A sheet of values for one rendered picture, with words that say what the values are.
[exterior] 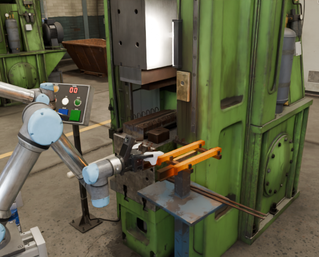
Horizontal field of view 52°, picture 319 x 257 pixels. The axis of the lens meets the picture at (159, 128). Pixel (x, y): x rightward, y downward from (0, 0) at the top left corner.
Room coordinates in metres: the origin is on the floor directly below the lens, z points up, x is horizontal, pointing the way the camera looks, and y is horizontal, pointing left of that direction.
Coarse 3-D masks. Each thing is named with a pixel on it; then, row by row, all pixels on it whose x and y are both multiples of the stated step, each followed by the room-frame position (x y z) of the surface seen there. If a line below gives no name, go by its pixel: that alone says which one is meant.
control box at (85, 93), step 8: (64, 88) 2.31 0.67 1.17; (80, 88) 2.27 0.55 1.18; (88, 88) 2.26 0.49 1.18; (56, 96) 2.30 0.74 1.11; (64, 96) 2.28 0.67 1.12; (72, 96) 2.26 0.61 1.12; (80, 96) 2.24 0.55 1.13; (88, 96) 2.24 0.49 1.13; (56, 104) 2.27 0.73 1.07; (72, 104) 2.23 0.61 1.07; (80, 104) 2.21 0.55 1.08; (88, 104) 2.23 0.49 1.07; (88, 112) 2.22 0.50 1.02; (64, 120) 2.19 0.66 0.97; (80, 120) 2.15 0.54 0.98; (88, 120) 2.21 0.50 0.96
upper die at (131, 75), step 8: (120, 72) 2.07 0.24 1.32; (128, 72) 2.02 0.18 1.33; (136, 72) 1.97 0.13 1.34; (144, 72) 1.96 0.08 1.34; (152, 72) 2.01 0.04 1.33; (160, 72) 2.06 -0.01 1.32; (168, 72) 2.12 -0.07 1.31; (176, 72) 2.17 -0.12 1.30; (120, 80) 2.07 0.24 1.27; (128, 80) 2.02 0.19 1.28; (136, 80) 1.97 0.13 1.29; (144, 80) 1.96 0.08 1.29; (152, 80) 2.01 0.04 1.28; (160, 80) 2.06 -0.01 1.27
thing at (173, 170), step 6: (210, 150) 1.49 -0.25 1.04; (216, 150) 1.49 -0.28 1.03; (198, 156) 1.43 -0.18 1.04; (204, 156) 1.43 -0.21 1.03; (210, 156) 1.46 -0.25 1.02; (186, 162) 1.36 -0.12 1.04; (192, 162) 1.38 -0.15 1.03; (198, 162) 1.40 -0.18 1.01; (162, 168) 1.28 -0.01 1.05; (168, 168) 1.28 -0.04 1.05; (174, 168) 1.30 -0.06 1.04; (180, 168) 1.32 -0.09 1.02; (162, 174) 1.26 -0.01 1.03; (168, 174) 1.29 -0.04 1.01; (174, 174) 1.30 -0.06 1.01; (162, 180) 1.25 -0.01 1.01
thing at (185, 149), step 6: (192, 144) 1.57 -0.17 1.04; (204, 144) 1.61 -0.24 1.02; (174, 150) 1.50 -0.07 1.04; (180, 150) 1.49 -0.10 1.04; (186, 150) 1.52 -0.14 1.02; (162, 156) 1.43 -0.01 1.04; (168, 156) 1.44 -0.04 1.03; (174, 156) 1.46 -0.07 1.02; (144, 162) 1.36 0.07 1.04; (156, 162) 1.40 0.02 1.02; (144, 168) 1.35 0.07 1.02
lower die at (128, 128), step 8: (160, 112) 2.27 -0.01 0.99; (176, 112) 2.25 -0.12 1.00; (136, 120) 2.10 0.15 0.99; (152, 120) 2.07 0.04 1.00; (160, 120) 2.08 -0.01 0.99; (168, 120) 2.11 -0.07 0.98; (128, 128) 2.04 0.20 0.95; (136, 128) 1.98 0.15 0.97; (144, 128) 1.95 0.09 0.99; (168, 128) 2.11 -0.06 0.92; (136, 136) 1.99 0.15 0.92; (144, 136) 1.95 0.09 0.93
